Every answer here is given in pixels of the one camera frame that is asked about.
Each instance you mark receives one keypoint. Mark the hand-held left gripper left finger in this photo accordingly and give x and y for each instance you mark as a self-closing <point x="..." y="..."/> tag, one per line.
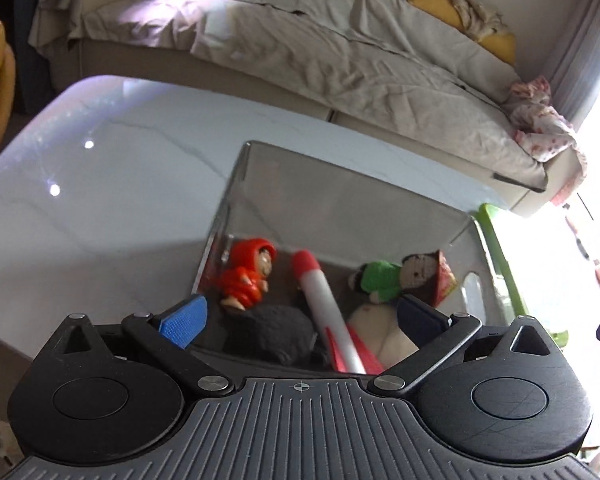
<point x="182" y="324"/>

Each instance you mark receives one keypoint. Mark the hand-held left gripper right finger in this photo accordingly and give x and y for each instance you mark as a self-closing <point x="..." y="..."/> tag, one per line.
<point x="422" y="319"/>

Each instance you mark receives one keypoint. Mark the green storage box lid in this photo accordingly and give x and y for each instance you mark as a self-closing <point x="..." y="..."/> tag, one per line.
<point x="500" y="255"/>

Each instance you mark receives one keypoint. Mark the transparent storage box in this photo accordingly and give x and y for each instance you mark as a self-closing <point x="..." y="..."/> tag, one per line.
<point x="330" y="210"/>

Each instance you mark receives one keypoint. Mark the white marble desktop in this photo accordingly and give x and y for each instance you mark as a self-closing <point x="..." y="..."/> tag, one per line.
<point x="105" y="185"/>

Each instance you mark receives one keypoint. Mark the cream plush toy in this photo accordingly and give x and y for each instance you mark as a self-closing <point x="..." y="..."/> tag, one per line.
<point x="375" y="327"/>

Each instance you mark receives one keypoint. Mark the green-clothed doll with hat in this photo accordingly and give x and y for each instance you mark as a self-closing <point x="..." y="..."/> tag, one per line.
<point x="380" y="280"/>

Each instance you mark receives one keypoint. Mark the red hooded doll figure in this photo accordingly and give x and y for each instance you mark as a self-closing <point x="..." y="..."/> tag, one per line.
<point x="245" y="275"/>

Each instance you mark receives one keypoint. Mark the black plush toy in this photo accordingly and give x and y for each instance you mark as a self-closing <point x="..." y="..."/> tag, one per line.
<point x="275" y="332"/>

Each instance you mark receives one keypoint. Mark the red and white toy rocket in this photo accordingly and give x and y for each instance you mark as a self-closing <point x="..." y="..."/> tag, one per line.
<point x="320" y="295"/>

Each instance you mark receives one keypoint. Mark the pink patterned cloth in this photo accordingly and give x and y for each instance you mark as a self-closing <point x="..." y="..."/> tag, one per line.
<point x="542" y="125"/>

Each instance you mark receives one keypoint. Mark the beige covered sofa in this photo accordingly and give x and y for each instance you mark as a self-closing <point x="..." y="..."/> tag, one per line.
<point x="380" y="60"/>

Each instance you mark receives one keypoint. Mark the crumpled beige cloth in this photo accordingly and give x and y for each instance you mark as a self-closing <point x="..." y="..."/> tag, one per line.
<point x="480" y="15"/>

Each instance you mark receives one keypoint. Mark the grey curtain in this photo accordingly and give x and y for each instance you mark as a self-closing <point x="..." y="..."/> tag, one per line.
<point x="580" y="50"/>

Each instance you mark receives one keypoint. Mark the yellow pillow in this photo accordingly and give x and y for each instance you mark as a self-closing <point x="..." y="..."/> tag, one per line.
<point x="435" y="2"/>

